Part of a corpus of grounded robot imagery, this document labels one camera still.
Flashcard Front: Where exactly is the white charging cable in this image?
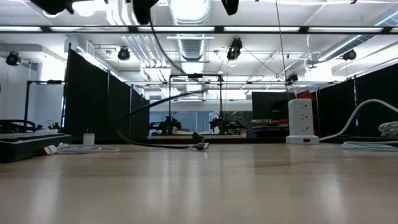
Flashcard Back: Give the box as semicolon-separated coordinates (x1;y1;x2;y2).
341;141;398;152

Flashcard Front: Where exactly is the black ceiling spotlight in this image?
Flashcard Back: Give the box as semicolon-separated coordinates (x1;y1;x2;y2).
5;51;22;67
226;37;243;62
343;49;358;62
117;45;131;62

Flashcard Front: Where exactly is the black USB cable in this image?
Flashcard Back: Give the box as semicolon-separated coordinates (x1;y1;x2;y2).
116;17;210;151

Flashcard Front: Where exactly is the white tower power strip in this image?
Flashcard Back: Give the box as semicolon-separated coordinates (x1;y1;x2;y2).
285;98;320;145

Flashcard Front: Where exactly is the red cabinet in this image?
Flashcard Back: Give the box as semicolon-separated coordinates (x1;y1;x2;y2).
297;90;315;100

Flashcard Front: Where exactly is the black background gantry frame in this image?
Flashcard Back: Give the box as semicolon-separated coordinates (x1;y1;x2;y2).
169;73;223;135
24;79;66;127

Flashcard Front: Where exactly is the white USB cable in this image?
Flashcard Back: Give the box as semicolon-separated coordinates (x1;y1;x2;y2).
43;143;121;156

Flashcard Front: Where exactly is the black power strip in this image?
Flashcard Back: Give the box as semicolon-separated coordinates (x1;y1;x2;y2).
0;132;73;164

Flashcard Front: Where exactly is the black coiled cord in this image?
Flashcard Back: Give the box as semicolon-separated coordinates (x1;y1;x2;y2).
0;119;37;134

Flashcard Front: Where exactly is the white wall charger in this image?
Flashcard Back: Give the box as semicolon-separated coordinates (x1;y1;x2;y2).
83;128;95;146

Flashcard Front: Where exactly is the black monitor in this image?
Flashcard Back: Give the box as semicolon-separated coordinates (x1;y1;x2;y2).
251;91;296;121

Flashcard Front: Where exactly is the silver ventilation duct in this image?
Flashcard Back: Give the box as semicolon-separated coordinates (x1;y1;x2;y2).
167;0;215;62

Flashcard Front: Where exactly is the overhead light bar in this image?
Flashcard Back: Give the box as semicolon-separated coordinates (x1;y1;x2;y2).
0;24;398;35

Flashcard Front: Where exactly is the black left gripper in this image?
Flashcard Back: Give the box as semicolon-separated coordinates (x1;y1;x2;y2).
30;0;75;16

